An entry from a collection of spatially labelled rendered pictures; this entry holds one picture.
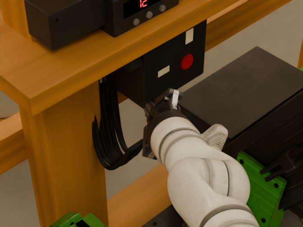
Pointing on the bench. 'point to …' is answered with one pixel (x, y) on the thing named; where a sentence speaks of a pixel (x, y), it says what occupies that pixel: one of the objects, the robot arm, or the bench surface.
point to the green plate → (263, 192)
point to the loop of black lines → (107, 91)
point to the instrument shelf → (86, 55)
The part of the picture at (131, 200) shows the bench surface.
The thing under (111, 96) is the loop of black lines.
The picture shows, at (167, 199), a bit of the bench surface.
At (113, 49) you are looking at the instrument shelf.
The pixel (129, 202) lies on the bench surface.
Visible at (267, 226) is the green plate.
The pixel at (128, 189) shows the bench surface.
